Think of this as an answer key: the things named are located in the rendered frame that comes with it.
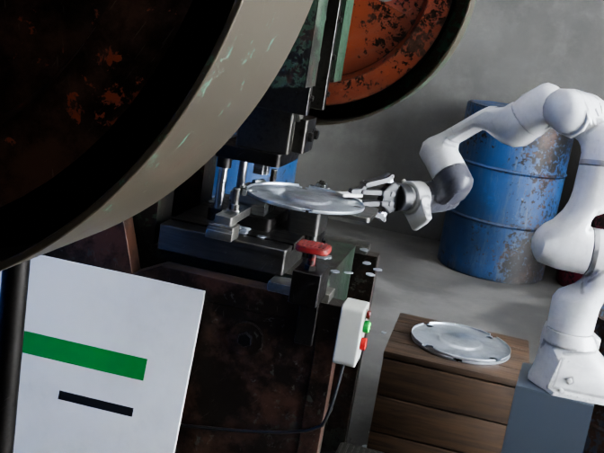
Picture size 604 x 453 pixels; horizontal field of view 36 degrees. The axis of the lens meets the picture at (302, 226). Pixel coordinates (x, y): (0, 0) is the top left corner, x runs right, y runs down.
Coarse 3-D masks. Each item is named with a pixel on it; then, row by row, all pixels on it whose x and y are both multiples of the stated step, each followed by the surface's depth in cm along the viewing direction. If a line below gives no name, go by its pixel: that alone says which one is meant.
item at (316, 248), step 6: (300, 240) 192; (306, 240) 192; (300, 246) 188; (306, 246) 188; (312, 246) 188; (318, 246) 189; (324, 246) 189; (330, 246) 191; (306, 252) 188; (312, 252) 188; (318, 252) 187; (324, 252) 187; (330, 252) 190; (312, 258) 190; (312, 264) 191
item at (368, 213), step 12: (288, 216) 221; (300, 216) 219; (312, 216) 219; (324, 216) 224; (336, 216) 215; (348, 216) 214; (360, 216) 214; (372, 216) 217; (288, 228) 221; (300, 228) 220; (312, 228) 219; (324, 228) 227; (312, 240) 220; (324, 240) 227
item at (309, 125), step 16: (256, 112) 214; (272, 112) 214; (288, 112) 213; (240, 128) 216; (256, 128) 215; (272, 128) 214; (288, 128) 213; (304, 128) 215; (240, 144) 217; (256, 144) 216; (272, 144) 215; (288, 144) 214; (304, 144) 216
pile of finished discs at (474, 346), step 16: (416, 336) 267; (432, 336) 269; (448, 336) 269; (464, 336) 271; (480, 336) 276; (432, 352) 258; (448, 352) 258; (464, 352) 260; (480, 352) 262; (496, 352) 264
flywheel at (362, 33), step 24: (360, 0) 247; (408, 0) 244; (432, 0) 239; (456, 0) 247; (360, 24) 248; (384, 24) 247; (408, 24) 245; (432, 24) 241; (360, 48) 250; (384, 48) 248; (408, 48) 243; (432, 48) 248; (360, 72) 249; (384, 72) 246; (408, 72) 246; (336, 96) 250; (360, 96) 249
